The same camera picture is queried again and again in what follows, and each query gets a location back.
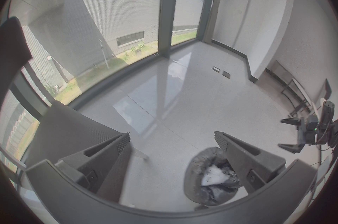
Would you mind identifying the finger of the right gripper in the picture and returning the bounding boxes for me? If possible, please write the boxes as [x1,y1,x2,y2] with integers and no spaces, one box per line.
[281,117,302,126]
[278,142,304,154]

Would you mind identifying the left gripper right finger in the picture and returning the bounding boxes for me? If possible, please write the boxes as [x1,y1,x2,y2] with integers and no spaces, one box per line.
[214,131,287,195]

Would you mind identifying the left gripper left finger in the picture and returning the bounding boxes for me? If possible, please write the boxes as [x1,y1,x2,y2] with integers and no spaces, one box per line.
[55,132,131,194]

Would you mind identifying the black plastic bag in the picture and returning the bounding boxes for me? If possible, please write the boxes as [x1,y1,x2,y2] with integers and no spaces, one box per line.
[184,147,242,206]

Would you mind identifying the grey chair with white legs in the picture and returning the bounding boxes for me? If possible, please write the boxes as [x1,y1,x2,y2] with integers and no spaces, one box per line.
[0,17,149,203]

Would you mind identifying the window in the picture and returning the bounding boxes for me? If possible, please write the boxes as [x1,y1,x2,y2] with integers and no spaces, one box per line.
[0,0,220,186]

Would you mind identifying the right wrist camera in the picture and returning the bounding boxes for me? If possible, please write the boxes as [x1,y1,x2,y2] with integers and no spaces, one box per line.
[306,115,319,131]

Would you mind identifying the metal frame table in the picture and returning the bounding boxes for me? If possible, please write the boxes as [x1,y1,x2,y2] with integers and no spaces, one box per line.
[265,59,312,118]

